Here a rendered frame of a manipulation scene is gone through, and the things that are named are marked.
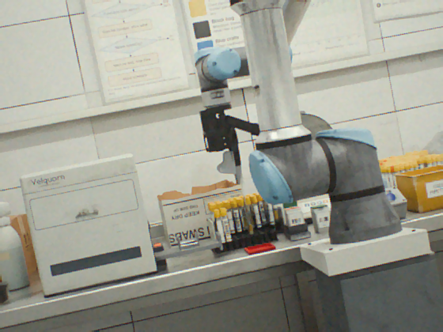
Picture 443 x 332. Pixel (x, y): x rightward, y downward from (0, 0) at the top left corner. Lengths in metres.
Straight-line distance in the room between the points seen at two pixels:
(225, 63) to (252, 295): 0.99
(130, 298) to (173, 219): 0.39
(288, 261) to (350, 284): 0.37
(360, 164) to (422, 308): 0.31
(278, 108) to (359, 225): 0.28
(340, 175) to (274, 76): 0.24
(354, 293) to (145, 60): 1.24
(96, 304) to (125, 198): 0.26
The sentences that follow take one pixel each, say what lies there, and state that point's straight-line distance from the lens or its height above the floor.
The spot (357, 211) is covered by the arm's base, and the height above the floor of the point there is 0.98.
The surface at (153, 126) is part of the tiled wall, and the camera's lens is 2.35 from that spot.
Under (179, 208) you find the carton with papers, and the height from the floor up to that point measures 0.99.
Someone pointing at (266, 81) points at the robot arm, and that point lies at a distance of 1.39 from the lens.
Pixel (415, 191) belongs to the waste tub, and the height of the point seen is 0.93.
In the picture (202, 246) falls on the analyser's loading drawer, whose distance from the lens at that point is 1.75.
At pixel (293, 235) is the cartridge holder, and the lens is 1.81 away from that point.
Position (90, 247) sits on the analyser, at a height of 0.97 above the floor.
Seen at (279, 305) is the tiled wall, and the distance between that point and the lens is 2.47.
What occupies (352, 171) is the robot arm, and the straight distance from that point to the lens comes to 1.43.
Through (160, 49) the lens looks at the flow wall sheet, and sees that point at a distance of 2.36.
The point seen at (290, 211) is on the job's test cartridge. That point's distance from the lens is 1.83.
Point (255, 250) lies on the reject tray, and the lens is 1.77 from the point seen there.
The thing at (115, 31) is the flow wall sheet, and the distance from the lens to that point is 2.37.
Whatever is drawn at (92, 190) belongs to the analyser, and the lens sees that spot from 1.72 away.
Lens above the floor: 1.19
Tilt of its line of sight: 3 degrees down
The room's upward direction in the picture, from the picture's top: 11 degrees counter-clockwise
